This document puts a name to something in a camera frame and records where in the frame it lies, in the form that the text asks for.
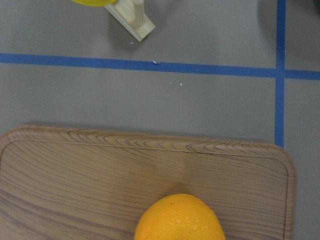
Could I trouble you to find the orange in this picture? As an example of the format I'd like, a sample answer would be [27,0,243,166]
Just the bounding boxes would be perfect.
[134,193,226,240]

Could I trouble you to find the wooden tray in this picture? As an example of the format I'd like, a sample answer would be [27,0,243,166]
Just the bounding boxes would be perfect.
[0,125,297,240]

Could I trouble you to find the wooden peg rack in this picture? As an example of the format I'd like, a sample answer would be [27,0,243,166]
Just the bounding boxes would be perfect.
[104,0,156,42]

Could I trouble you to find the yellow mug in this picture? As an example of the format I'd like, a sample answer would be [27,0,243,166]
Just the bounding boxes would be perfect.
[72,0,117,7]

